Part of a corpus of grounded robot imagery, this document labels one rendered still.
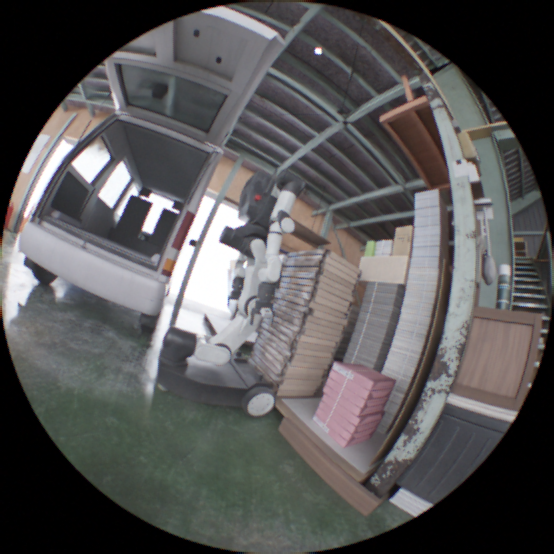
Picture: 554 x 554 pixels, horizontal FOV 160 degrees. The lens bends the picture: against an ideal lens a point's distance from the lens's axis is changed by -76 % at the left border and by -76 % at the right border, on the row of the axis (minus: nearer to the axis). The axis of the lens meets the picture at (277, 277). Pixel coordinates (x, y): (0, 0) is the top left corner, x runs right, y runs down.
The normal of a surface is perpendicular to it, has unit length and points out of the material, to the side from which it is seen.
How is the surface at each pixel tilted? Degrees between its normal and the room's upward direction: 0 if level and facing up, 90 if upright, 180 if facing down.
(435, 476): 90
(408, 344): 90
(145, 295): 88
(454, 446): 90
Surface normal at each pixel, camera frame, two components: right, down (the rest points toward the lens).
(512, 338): -0.80, -0.34
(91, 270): 0.50, 0.01
